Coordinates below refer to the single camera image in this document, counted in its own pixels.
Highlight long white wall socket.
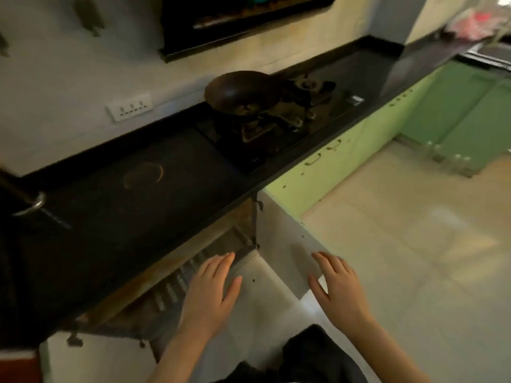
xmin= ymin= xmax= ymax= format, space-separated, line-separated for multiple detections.
xmin=105 ymin=93 xmax=155 ymax=123

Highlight round stove burner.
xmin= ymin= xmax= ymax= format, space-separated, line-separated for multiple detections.
xmin=293 ymin=75 xmax=337 ymax=106

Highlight black metal utensil holder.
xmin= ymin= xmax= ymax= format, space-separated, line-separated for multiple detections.
xmin=0 ymin=171 xmax=47 ymax=218

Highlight person's right forearm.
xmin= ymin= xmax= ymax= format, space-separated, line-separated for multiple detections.
xmin=341 ymin=319 xmax=434 ymax=383

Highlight black wok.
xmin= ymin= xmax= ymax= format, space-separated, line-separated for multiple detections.
xmin=203 ymin=70 xmax=289 ymax=117

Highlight person's left hand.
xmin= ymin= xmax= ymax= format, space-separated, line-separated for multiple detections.
xmin=177 ymin=252 xmax=243 ymax=340

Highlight orange door frame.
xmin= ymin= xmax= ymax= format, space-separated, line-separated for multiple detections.
xmin=0 ymin=348 xmax=43 ymax=383

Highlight person's black trousers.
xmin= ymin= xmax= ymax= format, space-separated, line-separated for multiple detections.
xmin=215 ymin=324 xmax=369 ymax=383

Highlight pink plastic bag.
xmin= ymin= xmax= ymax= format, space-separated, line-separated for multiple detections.
xmin=445 ymin=7 xmax=506 ymax=41

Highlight black range hood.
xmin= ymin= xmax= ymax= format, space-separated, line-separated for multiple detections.
xmin=159 ymin=0 xmax=339 ymax=63

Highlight green sink cabinet doors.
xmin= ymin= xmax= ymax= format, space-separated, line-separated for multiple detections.
xmin=399 ymin=61 xmax=511 ymax=179

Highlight green edged cabinet door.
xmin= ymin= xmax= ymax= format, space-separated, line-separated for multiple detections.
xmin=38 ymin=330 xmax=159 ymax=383
xmin=255 ymin=190 xmax=333 ymax=301

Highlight person's right hand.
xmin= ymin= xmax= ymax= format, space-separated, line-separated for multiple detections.
xmin=308 ymin=252 xmax=374 ymax=336

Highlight black gas stove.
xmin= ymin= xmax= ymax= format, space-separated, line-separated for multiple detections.
xmin=195 ymin=73 xmax=368 ymax=174

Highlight green base cupboard row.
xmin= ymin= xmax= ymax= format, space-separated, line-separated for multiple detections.
xmin=263 ymin=65 xmax=446 ymax=217

